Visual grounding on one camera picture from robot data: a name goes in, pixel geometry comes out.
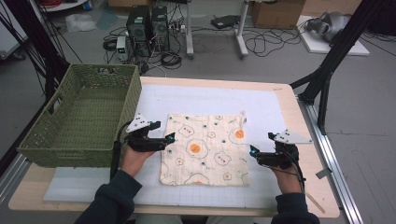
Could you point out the white grid mat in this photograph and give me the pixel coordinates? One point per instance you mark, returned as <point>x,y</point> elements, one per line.
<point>211,99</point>

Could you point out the grey headset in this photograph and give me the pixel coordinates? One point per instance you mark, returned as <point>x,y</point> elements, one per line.
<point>330,25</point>

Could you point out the black flat device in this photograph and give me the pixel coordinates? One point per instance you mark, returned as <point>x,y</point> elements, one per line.
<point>224,21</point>

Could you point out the black metal frame strut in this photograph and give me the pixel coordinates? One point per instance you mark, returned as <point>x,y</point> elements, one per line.
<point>339,49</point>

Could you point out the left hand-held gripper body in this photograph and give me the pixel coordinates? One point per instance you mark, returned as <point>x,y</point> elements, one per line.
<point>143,141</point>

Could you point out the thin wooden stick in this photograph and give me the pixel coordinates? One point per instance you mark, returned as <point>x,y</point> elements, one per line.
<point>317,204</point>

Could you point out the person's right hand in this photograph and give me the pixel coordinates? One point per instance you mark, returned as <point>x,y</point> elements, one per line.
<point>288,182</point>

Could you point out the brown cardboard box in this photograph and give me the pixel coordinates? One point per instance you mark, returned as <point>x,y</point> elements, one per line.
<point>277,14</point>

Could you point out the person's legs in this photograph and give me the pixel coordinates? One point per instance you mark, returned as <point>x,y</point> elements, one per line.
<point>162,220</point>

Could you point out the cream printed cloth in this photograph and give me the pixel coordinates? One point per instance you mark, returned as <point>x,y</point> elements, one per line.
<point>205,161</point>

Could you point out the clear plastic bag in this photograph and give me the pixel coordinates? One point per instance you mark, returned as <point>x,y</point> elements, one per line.
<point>80,22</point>

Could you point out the slim black computer tower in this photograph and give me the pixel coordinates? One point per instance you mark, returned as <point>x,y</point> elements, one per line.
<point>160,28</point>

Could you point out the white table leg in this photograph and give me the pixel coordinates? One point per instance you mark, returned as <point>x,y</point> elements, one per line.
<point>189,31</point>
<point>241,34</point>

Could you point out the white floor board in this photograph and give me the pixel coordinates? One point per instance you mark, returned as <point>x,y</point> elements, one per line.
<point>317,45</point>

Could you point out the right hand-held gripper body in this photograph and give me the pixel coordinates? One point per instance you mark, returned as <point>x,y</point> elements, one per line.
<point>280,157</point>

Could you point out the aluminium rail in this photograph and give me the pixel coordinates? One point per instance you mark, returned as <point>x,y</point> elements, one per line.
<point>336,174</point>
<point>12,177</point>

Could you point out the person's left hand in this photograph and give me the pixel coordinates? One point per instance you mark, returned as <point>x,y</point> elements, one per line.
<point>135,161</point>

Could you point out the white power supply box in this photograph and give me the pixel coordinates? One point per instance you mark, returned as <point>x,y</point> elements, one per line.
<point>122,48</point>

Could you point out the large black computer tower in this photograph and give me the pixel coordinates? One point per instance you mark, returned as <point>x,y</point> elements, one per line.
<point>138,28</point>

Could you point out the grey tape piece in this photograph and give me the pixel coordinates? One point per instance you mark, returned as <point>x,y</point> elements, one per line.
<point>323,173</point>

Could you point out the green woven basket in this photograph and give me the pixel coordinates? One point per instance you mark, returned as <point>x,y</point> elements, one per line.
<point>130,93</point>

